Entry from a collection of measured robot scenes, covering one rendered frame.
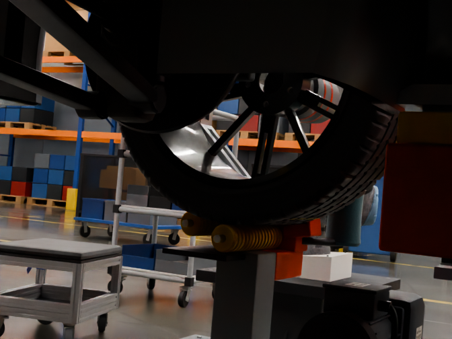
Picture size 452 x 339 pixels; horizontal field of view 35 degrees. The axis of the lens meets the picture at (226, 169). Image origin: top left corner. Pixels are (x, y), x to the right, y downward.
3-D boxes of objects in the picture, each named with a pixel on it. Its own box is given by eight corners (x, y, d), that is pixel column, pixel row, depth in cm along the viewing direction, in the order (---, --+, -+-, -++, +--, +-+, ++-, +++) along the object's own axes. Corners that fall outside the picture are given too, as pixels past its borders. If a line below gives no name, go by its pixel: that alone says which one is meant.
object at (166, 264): (101, 294, 373) (118, 103, 376) (146, 287, 410) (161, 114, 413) (189, 309, 347) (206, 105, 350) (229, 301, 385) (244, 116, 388)
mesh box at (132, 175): (73, 218, 1046) (80, 152, 1049) (107, 218, 1123) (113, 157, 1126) (147, 227, 992) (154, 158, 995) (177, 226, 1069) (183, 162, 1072)
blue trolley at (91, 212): (71, 236, 729) (80, 142, 731) (108, 235, 781) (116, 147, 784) (152, 247, 680) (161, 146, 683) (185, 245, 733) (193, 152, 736)
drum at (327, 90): (257, 114, 174) (261, 57, 174) (290, 125, 193) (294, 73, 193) (311, 116, 167) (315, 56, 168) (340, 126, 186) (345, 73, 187)
